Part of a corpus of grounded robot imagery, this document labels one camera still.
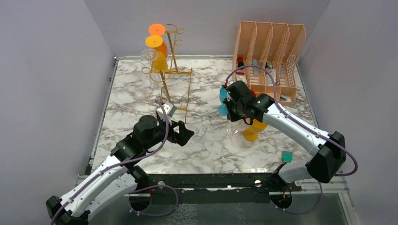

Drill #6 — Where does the peach plastic file organizer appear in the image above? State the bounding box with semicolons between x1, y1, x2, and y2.
231;21;306;106

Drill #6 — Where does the clear wine glass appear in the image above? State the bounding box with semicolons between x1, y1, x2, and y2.
226;120;243;135
140;48;163;90

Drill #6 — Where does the clear front wine glass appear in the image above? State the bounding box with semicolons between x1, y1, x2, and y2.
226;120;243;135

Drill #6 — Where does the green small block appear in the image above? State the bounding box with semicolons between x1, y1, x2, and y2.
282;151;293;163

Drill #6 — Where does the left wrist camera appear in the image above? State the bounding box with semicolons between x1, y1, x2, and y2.
156;102;177;122

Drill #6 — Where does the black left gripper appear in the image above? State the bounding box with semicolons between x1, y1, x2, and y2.
144;115;194;150

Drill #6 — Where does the blue plastic wine glass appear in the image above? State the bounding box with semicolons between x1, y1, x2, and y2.
218;87;228;116

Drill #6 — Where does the gold wire glass rack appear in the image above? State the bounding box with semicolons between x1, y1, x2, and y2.
152;23;193;122

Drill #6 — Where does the yellow wine glass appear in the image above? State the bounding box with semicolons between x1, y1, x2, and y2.
145;35;168;70
243;120;268;142

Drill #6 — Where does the orange wine glass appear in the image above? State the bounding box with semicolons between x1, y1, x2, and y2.
148;23;168;57

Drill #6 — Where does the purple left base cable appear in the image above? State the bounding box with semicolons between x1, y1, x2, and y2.
128;184;179;218

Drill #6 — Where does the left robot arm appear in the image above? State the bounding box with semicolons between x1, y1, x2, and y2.
46;115;194;225

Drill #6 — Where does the red black small bottle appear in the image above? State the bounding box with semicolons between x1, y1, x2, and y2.
237;56;245;70

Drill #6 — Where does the black mounting rail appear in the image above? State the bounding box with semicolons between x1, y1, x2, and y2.
127;172;302;207

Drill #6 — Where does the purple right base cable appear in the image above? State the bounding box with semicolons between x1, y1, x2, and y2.
269;181;324;216

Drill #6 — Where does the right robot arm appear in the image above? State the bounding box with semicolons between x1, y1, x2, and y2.
224;81;346;191

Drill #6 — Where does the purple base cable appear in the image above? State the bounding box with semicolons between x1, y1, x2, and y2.
269;181;324;216
128;184;179;218

